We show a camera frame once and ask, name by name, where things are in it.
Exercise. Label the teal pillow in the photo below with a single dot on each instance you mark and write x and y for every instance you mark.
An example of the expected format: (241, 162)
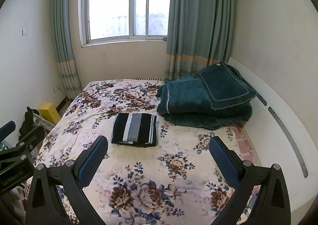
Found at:
(223, 85)

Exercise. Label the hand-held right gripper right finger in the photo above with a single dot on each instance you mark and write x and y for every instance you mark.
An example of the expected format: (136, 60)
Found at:
(223, 160)

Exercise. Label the white headboard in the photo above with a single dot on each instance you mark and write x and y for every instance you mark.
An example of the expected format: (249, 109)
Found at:
(278, 120)

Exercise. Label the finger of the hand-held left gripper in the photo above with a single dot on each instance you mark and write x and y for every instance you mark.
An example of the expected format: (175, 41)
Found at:
(31, 138)
(7, 130)

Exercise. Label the black clothes pile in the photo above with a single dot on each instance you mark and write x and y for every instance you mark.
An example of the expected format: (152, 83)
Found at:
(27, 120)

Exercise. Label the yellow box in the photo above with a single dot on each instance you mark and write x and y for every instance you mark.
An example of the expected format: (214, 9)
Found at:
(48, 112)

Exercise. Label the striped knit sweater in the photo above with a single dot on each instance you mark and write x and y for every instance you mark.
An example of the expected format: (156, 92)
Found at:
(134, 128)

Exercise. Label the white wall switch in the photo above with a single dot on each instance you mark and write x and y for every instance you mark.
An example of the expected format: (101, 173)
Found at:
(24, 31)

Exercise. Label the silver metal frame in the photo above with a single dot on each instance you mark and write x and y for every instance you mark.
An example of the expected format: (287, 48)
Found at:
(43, 122)

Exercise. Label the white wall socket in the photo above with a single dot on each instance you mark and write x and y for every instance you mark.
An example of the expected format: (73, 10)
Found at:
(56, 88)

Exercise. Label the floral bed blanket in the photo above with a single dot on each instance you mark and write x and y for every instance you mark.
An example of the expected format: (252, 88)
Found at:
(149, 165)

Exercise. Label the pink checked bed sheet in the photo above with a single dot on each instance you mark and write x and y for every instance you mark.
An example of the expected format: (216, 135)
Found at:
(242, 145)

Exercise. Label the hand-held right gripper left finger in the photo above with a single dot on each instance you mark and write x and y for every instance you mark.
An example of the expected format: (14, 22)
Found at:
(93, 160)

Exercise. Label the teal folded quilt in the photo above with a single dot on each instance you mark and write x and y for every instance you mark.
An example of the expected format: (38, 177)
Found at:
(188, 100)

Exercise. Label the window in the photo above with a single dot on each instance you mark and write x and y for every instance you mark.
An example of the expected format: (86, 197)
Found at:
(109, 11)

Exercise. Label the wide grey-blue striped curtain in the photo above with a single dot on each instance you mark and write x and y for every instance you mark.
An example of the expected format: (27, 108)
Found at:
(196, 16)

